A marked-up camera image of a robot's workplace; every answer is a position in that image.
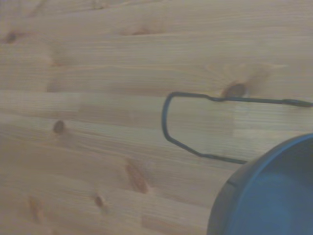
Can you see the dark round bowl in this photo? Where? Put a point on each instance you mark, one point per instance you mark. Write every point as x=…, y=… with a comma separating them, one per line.
x=269, y=195

